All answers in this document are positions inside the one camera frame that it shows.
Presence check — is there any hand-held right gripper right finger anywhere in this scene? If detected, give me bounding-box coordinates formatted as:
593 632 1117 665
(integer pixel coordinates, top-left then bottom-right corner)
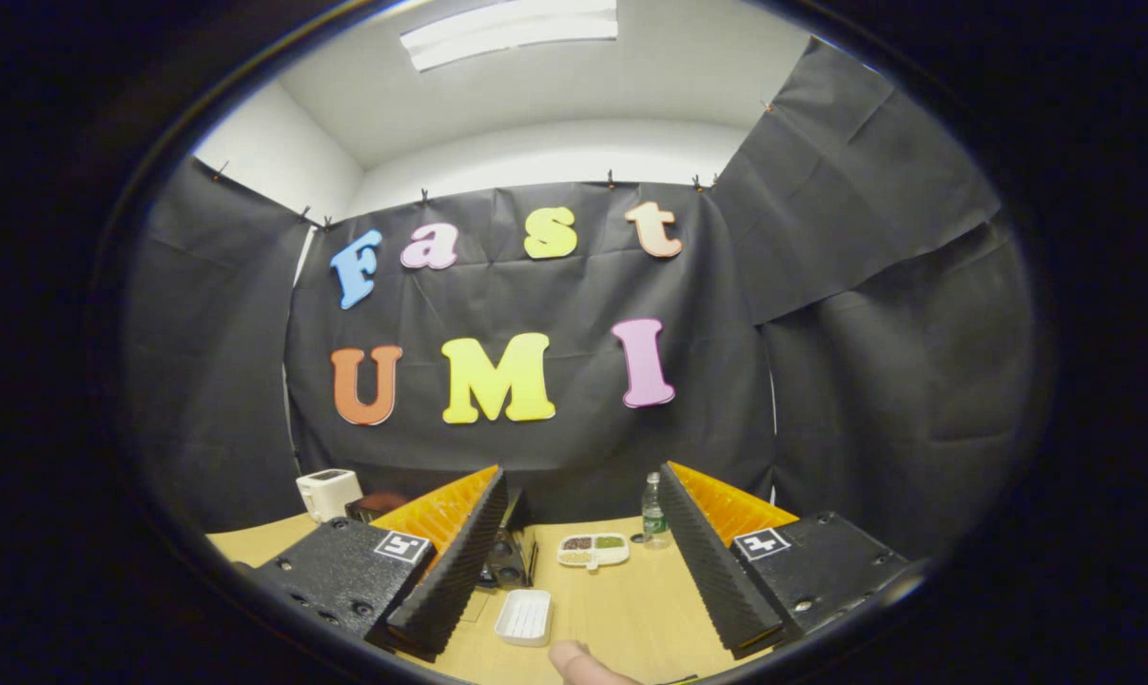
654 460 912 659

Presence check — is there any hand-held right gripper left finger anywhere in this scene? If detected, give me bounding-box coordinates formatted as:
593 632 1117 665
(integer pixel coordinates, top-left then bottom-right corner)
248 464 513 664

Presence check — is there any black electric oven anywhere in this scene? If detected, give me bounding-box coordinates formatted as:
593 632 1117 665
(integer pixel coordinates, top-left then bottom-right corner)
345 485 541 591

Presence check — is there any clear water bottle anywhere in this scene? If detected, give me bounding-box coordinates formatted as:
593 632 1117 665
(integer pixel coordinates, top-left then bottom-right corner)
640 472 671 551

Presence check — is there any white rectangular tray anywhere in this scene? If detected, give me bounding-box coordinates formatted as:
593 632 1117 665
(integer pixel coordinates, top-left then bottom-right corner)
493 588 555 649

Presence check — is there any divided white seasoning dish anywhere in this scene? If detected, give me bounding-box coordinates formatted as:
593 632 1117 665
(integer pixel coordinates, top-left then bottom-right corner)
555 532 632 572

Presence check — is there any white toaster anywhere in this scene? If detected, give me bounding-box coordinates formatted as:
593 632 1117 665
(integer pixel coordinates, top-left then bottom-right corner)
295 468 364 524

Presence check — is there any black backdrop cloth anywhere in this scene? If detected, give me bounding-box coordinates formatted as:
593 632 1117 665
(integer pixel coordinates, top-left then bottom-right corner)
122 38 1041 562

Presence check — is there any large ceiling light panel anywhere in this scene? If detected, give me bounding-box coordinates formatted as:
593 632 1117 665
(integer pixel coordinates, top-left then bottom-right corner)
399 0 621 73

